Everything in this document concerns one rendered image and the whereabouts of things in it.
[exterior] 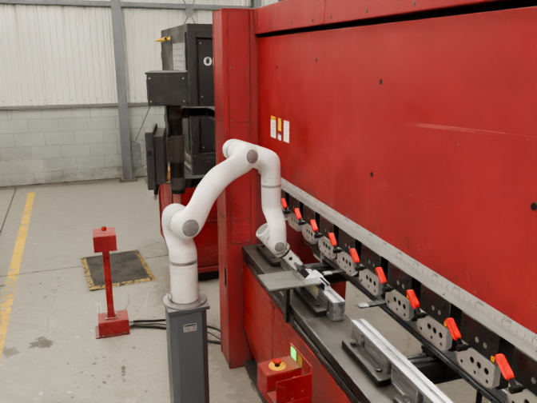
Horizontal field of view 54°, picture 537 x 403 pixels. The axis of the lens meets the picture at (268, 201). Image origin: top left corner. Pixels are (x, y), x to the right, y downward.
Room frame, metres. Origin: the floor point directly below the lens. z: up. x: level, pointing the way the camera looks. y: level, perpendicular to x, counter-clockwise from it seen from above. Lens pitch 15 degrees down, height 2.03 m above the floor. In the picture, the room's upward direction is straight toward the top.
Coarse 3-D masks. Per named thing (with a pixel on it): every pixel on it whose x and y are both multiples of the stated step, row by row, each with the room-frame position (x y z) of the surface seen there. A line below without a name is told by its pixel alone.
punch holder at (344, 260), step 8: (344, 232) 2.07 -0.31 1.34; (344, 240) 2.06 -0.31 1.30; (352, 240) 2.00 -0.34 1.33; (344, 248) 2.06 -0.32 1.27; (352, 248) 1.99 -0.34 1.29; (360, 248) 1.99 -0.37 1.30; (344, 256) 2.05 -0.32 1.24; (344, 264) 2.05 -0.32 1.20; (352, 264) 1.98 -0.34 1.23; (352, 272) 1.98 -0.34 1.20
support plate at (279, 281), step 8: (280, 272) 2.45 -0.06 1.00; (288, 272) 2.45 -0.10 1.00; (296, 272) 2.45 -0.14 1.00; (264, 280) 2.35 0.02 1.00; (272, 280) 2.35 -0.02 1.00; (280, 280) 2.35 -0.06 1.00; (288, 280) 2.35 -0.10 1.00; (296, 280) 2.35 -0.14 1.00; (304, 280) 2.35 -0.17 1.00; (312, 280) 2.35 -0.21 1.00; (272, 288) 2.26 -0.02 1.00; (280, 288) 2.26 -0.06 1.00; (288, 288) 2.28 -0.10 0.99
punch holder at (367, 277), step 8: (368, 248) 1.87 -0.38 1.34; (360, 256) 1.93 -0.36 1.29; (368, 256) 1.87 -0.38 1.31; (376, 256) 1.82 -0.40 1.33; (360, 264) 1.93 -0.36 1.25; (368, 264) 1.87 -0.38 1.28; (376, 264) 1.81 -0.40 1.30; (384, 264) 1.79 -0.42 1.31; (360, 272) 1.92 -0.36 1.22; (368, 272) 1.86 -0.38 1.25; (384, 272) 1.79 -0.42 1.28; (360, 280) 1.91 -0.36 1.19; (368, 280) 1.86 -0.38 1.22; (376, 280) 1.80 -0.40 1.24; (368, 288) 1.85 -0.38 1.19; (376, 288) 1.80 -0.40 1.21; (384, 296) 1.80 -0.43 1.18
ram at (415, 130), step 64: (320, 64) 2.34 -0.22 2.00; (384, 64) 1.84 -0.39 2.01; (448, 64) 1.51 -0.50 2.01; (512, 64) 1.28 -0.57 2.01; (320, 128) 2.32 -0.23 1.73; (384, 128) 1.82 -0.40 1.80; (448, 128) 1.49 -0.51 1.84; (512, 128) 1.26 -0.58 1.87; (320, 192) 2.31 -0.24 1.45; (384, 192) 1.79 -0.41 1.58; (448, 192) 1.46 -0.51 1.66; (512, 192) 1.24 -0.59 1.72; (384, 256) 1.77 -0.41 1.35; (448, 256) 1.44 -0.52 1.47; (512, 256) 1.21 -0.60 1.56; (512, 320) 1.19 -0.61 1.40
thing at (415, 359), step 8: (424, 352) 1.94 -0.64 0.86; (408, 360) 1.90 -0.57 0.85; (416, 360) 1.88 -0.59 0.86; (424, 360) 1.89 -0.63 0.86; (432, 360) 1.91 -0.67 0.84; (440, 360) 1.91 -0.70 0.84; (416, 368) 1.86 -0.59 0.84; (424, 368) 1.87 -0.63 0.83; (432, 368) 1.90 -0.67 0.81; (440, 368) 1.91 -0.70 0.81; (448, 368) 1.92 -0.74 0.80; (432, 376) 1.90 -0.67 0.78; (440, 376) 1.91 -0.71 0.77; (448, 376) 1.92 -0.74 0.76; (456, 376) 1.93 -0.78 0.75
